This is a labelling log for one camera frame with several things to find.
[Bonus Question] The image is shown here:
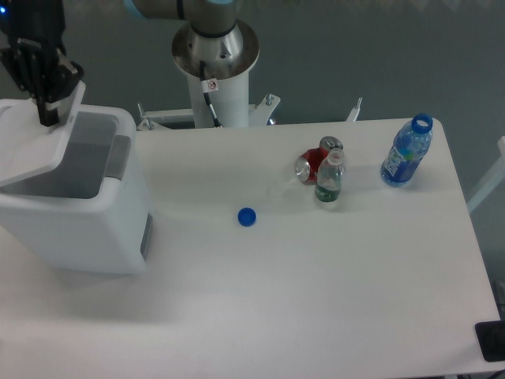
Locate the crushed red soda can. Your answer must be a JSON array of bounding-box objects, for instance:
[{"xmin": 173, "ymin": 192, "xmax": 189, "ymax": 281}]
[{"xmin": 294, "ymin": 148, "xmax": 329, "ymax": 185}]

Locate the white metal base frame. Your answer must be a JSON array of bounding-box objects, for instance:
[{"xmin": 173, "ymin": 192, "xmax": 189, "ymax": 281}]
[{"xmin": 136, "ymin": 93, "xmax": 364, "ymax": 132}]

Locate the blue drink bottle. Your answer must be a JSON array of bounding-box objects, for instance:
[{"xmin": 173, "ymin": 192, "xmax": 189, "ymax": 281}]
[{"xmin": 380, "ymin": 113, "xmax": 433, "ymax": 187}]

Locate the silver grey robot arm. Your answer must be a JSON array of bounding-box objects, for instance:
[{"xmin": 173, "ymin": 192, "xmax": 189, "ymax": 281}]
[{"xmin": 1, "ymin": 1, "xmax": 237, "ymax": 127}]

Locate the black device at edge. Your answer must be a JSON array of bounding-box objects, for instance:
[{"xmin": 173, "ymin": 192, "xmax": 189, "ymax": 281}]
[{"xmin": 474, "ymin": 321, "xmax": 504, "ymax": 362}]

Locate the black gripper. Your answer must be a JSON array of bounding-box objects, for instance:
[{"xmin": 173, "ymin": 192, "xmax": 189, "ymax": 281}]
[{"xmin": 1, "ymin": 0, "xmax": 84, "ymax": 126}]

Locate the blue bottle cap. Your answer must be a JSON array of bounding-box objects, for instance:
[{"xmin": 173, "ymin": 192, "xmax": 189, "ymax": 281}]
[{"xmin": 237, "ymin": 207, "xmax": 256, "ymax": 227}]

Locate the clear green-label plastic bottle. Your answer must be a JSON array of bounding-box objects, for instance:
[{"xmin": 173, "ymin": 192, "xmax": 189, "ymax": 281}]
[{"xmin": 315, "ymin": 148, "xmax": 345, "ymax": 203}]

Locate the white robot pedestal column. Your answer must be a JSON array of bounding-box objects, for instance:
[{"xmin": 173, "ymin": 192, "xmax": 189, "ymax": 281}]
[{"xmin": 172, "ymin": 20, "xmax": 260, "ymax": 128}]

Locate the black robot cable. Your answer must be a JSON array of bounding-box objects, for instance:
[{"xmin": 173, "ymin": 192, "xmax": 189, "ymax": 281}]
[{"xmin": 198, "ymin": 59, "xmax": 224, "ymax": 129}]

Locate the white trash can lid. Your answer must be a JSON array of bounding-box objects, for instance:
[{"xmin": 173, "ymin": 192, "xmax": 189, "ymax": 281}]
[{"xmin": 1, "ymin": 81, "xmax": 86, "ymax": 186}]

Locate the white trash can body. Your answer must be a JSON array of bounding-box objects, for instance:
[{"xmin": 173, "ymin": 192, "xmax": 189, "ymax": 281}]
[{"xmin": 1, "ymin": 105, "xmax": 152, "ymax": 274}]

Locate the white frame at right edge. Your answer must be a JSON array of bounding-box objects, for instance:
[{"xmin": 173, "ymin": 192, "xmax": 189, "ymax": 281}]
[{"xmin": 466, "ymin": 136, "xmax": 504, "ymax": 214}]

